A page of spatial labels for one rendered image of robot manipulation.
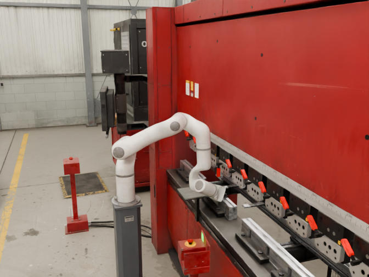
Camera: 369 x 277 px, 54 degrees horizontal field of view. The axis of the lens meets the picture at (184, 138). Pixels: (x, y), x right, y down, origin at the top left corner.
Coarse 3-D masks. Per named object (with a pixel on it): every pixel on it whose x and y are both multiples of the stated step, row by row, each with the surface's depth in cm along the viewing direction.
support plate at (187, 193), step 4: (184, 188) 261; (188, 188) 261; (180, 192) 254; (184, 192) 254; (188, 192) 254; (192, 192) 254; (196, 192) 254; (184, 196) 247; (188, 196) 247; (192, 196) 247; (196, 196) 247; (200, 196) 248; (204, 196) 248; (208, 196) 249
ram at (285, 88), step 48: (192, 48) 276; (240, 48) 204; (288, 48) 161; (336, 48) 133; (240, 96) 208; (288, 96) 164; (336, 96) 135; (240, 144) 213; (288, 144) 167; (336, 144) 137; (336, 192) 139
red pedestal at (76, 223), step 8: (64, 160) 387; (72, 160) 387; (64, 168) 377; (72, 168) 380; (72, 176) 390; (72, 184) 392; (72, 192) 394; (72, 200) 396; (72, 208) 398; (72, 216) 411; (80, 216) 411; (72, 224) 396; (80, 224) 399; (72, 232) 397
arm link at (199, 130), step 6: (174, 114) 224; (186, 114) 227; (192, 120) 221; (186, 126) 225; (192, 126) 219; (198, 126) 217; (204, 126) 218; (192, 132) 220; (198, 132) 217; (204, 132) 217; (198, 138) 219; (204, 138) 218; (198, 144) 220; (204, 144) 218; (210, 144) 222
